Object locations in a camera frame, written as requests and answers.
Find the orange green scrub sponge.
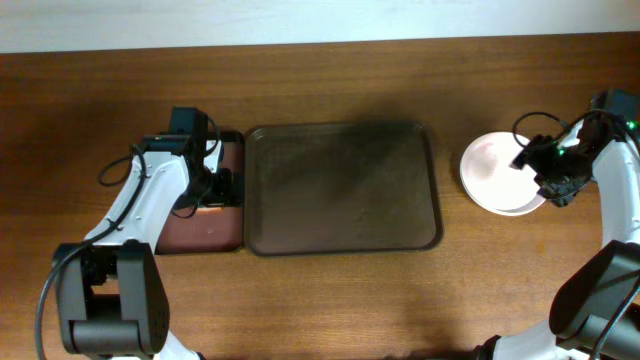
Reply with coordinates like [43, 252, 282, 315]
[196, 207, 224, 215]

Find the white plate small red stain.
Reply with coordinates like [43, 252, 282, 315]
[460, 132, 539, 194]

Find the grey-white plate with sauce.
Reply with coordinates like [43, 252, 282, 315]
[468, 191, 545, 217]

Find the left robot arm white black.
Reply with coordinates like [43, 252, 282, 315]
[35, 107, 244, 359]

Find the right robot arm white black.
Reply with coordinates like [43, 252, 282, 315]
[469, 89, 639, 360]

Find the small reddish brown tray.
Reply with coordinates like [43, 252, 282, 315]
[156, 130, 245, 255]

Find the large dark brown tray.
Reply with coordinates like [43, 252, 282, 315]
[243, 121, 444, 257]

